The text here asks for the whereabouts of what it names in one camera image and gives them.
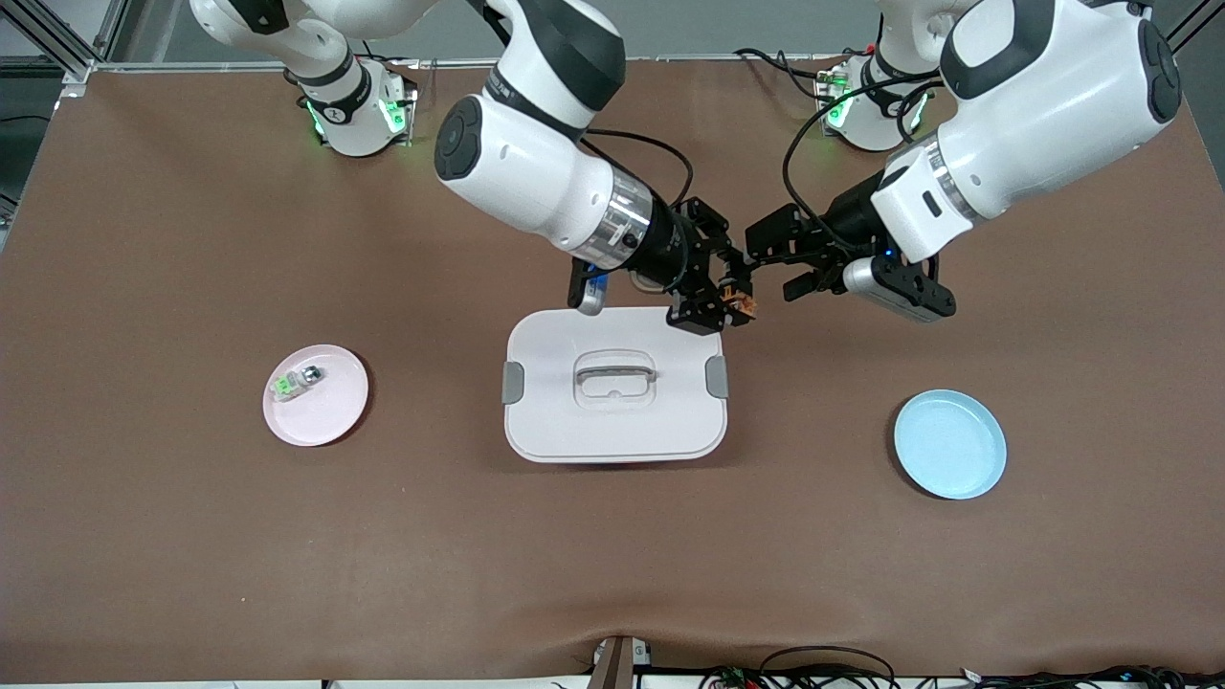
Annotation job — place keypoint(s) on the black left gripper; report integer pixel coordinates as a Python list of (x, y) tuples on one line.
[(846, 223)]

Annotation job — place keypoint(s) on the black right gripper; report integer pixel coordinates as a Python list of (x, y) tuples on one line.
[(667, 248)]

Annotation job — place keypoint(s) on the black orange switch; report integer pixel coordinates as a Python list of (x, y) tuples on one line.
[(742, 304)]

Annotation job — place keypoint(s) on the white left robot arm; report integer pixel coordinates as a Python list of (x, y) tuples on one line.
[(1043, 105)]

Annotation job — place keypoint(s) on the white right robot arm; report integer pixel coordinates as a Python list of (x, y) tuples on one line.
[(526, 163)]

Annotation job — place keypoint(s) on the white lidded box grey latches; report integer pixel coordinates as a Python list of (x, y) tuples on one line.
[(651, 421)]

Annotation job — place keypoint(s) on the light blue round plate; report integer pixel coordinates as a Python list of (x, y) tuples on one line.
[(949, 445)]

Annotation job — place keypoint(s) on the brown table cover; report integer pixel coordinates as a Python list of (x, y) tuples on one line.
[(612, 555)]

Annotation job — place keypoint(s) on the pink round plate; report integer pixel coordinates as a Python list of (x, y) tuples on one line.
[(316, 426)]

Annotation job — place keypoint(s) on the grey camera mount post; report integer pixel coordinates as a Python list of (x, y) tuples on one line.
[(614, 662)]

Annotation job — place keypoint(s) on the white green switch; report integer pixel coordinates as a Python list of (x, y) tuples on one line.
[(292, 383)]

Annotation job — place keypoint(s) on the aluminium frame profile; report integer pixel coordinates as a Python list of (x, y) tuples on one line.
[(62, 43), (1196, 24)]

